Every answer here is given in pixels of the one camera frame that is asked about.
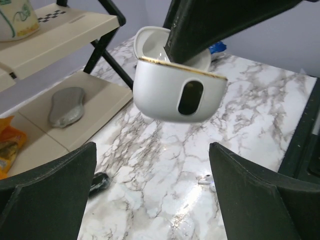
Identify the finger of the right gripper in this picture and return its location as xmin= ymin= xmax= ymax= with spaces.
xmin=163 ymin=0 xmax=301 ymax=64

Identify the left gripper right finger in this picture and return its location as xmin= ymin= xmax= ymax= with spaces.
xmin=209 ymin=142 xmax=320 ymax=240

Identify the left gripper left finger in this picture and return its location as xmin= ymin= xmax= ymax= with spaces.
xmin=0 ymin=142 xmax=97 ymax=240

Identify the black earbud charging case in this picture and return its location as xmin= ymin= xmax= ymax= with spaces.
xmin=88 ymin=172 xmax=111 ymax=198

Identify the white earbud charging case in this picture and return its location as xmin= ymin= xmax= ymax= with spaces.
xmin=132 ymin=26 xmax=228 ymax=123

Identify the blue Doritos bag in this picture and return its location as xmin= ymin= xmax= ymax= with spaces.
xmin=209 ymin=41 xmax=227 ymax=55

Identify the white earbud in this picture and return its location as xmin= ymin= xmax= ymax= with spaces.
xmin=198 ymin=174 xmax=214 ymax=185

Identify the orange snack bag on shelf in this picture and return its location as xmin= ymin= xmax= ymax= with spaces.
xmin=0 ymin=115 xmax=27 ymax=180

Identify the grey silver pouch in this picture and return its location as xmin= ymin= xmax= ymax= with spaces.
xmin=48 ymin=87 xmax=85 ymax=128

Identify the beige three-tier shelf rack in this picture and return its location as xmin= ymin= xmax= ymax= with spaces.
xmin=0 ymin=0 xmax=133 ymax=178

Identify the toilet paper roll pack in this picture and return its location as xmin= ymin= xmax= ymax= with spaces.
xmin=0 ymin=0 xmax=40 ymax=42

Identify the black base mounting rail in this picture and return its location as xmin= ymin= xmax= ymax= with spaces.
xmin=278 ymin=78 xmax=320 ymax=184

